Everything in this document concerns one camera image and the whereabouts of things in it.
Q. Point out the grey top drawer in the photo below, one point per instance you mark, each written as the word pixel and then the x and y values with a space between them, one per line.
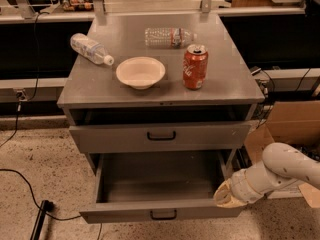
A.
pixel 159 137

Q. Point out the brown cardboard box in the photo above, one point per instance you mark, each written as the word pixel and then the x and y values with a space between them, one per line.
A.
pixel 294 123

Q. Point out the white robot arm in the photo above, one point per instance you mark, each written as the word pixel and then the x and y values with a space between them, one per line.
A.
pixel 281 166

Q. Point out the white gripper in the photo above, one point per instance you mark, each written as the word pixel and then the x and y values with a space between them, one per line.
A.
pixel 242 186

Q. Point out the clear bottle red label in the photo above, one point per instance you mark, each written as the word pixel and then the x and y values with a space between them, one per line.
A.
pixel 169 37

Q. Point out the clear bottle white cap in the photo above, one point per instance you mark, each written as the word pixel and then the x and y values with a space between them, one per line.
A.
pixel 91 49

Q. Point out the grey drawer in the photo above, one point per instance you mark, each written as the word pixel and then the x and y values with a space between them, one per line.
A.
pixel 159 137
pixel 157 186

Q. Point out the black pole on floor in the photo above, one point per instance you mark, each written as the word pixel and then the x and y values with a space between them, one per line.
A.
pixel 45 207

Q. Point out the grey metal drawer cabinet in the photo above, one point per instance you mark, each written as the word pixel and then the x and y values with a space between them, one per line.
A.
pixel 93 95

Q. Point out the white paper bowl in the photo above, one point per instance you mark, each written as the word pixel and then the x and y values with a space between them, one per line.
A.
pixel 140 72

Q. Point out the red cola can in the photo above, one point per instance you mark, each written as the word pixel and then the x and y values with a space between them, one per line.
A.
pixel 195 66

